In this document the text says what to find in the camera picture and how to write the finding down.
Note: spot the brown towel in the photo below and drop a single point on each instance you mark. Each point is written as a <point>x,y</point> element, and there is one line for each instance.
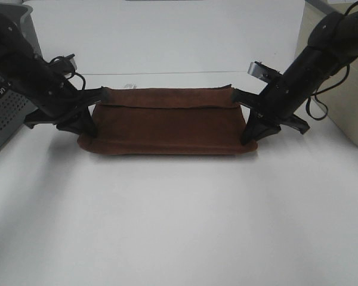
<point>199,121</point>

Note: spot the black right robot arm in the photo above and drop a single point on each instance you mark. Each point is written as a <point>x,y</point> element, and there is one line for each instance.
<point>331,46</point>

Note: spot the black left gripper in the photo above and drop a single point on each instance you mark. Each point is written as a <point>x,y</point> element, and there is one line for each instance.
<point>54,96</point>

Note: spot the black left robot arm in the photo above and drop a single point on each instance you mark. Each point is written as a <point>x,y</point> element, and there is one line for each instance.
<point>18,61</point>

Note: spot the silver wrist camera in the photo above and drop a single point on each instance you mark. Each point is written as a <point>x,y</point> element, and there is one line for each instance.
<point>63,64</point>
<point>262,72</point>

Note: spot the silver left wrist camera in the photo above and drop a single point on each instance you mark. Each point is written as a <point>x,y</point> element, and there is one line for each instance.
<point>63,64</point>

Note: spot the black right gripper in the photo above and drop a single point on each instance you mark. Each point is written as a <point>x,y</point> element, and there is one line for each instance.
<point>281,97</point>

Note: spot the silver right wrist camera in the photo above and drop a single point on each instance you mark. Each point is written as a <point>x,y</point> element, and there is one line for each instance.
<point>262,72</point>

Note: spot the grey perforated plastic basket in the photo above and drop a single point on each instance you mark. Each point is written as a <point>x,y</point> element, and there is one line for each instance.
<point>13,106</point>

